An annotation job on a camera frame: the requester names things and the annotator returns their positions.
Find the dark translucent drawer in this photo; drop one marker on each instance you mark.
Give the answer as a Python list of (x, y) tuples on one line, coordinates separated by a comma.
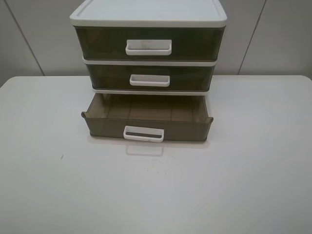
[(148, 117), (137, 43), (150, 78)]

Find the white plastic drawer cabinet frame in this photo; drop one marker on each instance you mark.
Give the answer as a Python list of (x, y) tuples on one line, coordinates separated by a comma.
[(150, 13)]

